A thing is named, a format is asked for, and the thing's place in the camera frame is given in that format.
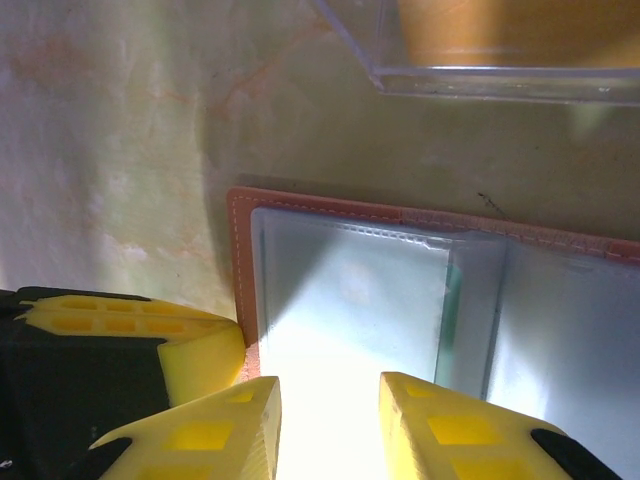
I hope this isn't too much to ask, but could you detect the teal credit card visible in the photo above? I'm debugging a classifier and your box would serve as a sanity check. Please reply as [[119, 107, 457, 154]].
[[442, 259, 466, 366]]

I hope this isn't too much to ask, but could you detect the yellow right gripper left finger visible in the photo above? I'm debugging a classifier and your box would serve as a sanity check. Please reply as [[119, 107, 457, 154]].
[[88, 374, 282, 480]]

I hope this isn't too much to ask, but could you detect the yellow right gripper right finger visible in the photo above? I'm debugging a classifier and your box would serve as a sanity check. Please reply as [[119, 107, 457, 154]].
[[377, 371, 624, 480]]

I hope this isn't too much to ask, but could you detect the blue and yellow sponge pack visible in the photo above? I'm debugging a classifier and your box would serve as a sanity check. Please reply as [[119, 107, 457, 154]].
[[312, 0, 640, 109]]

